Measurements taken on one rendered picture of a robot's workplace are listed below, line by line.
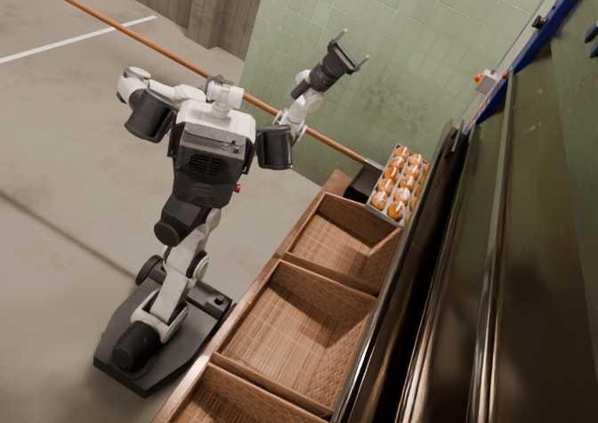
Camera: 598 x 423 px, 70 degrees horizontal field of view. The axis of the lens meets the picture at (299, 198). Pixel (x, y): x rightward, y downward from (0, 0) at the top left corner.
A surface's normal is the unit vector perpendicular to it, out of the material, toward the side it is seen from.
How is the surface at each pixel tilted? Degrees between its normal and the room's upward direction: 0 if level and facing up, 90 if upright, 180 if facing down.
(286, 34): 90
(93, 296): 0
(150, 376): 0
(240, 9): 90
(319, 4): 90
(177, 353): 0
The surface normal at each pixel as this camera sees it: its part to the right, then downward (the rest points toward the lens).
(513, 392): -0.70, -0.71
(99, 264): 0.32, -0.69
